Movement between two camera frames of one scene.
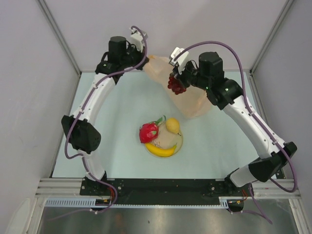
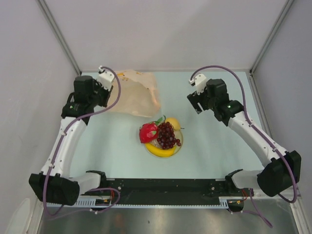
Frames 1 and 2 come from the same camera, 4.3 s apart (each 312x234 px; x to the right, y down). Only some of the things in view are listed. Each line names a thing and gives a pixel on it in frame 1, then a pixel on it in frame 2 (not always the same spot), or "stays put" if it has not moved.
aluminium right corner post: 271,35 stays put
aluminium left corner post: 47,10 stays put
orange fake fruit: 173,125 stays put
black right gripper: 181,77 → 194,99
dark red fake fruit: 175,84 → 166,138
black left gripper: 140,56 → 104,103
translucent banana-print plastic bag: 193,102 → 140,95
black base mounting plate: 154,191 stays put
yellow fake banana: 160,151 stays put
